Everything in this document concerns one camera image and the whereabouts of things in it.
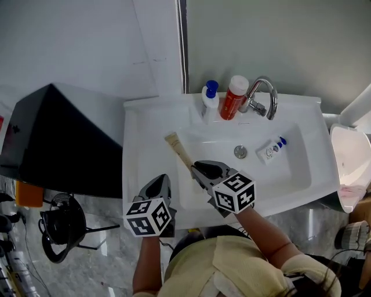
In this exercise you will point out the orange sofa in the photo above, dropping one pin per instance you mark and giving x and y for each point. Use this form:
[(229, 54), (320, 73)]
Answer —
[(29, 194)]

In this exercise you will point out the person's pale yellow shirt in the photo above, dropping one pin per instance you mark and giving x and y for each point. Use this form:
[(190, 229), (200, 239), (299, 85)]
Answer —
[(232, 269)]

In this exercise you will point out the white tube blue cap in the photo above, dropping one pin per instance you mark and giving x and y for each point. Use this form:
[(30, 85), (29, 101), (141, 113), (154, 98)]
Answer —
[(269, 150)]

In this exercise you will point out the pink cloth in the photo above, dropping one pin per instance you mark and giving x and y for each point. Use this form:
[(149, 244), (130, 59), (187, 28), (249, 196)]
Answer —
[(352, 191)]

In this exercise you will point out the person's left forearm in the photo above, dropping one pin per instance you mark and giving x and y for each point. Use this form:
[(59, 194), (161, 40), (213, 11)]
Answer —
[(147, 264)]

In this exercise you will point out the cardboard box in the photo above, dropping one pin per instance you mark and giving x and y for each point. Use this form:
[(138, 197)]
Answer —
[(362, 209)]

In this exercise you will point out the black bag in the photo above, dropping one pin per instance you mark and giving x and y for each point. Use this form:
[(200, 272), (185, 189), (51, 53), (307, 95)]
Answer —
[(56, 223)]

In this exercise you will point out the black metal-leg chair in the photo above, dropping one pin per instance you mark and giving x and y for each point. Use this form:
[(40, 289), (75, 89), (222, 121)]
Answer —
[(63, 229)]

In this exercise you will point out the chrome faucet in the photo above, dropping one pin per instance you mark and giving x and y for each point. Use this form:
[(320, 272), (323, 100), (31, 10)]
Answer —
[(269, 92)]

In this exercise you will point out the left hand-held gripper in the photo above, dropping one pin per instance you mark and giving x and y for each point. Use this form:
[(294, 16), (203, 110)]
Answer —
[(145, 217)]

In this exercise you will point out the cream cosmetic tube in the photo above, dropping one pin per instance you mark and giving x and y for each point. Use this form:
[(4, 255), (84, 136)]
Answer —
[(178, 148)]

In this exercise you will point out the striped black and white cushion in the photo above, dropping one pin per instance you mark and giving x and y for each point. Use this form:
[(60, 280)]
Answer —
[(7, 185)]

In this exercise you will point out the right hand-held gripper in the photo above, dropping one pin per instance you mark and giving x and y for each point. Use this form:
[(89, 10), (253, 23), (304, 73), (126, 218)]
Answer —
[(234, 194)]

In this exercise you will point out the black glass-door fridge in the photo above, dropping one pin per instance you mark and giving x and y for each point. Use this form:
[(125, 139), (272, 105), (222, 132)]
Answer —
[(66, 145)]

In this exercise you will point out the white vanity cabinet with sink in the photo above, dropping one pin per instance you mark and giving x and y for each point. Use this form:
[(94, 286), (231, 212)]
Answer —
[(290, 185)]

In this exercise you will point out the red bottle with white cap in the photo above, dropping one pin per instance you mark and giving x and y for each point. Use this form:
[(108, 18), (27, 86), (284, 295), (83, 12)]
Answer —
[(232, 101)]

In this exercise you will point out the white window frame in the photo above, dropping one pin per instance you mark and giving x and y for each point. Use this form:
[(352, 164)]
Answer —
[(353, 107)]

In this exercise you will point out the chrome sink drain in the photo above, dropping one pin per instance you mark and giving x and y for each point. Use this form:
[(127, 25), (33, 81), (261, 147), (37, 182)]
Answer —
[(240, 151)]

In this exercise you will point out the person's right forearm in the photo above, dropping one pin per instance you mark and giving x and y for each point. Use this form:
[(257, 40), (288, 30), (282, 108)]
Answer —
[(266, 238)]

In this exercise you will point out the white and green bathtub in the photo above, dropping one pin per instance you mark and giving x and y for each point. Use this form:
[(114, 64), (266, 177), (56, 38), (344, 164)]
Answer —
[(350, 156)]

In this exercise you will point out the white pump bottle blue nozzle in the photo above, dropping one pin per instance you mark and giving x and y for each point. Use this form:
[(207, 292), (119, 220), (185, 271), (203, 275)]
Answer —
[(210, 100)]

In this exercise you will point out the clear water barrel red label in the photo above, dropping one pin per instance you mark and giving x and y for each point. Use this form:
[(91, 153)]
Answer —
[(3, 127)]

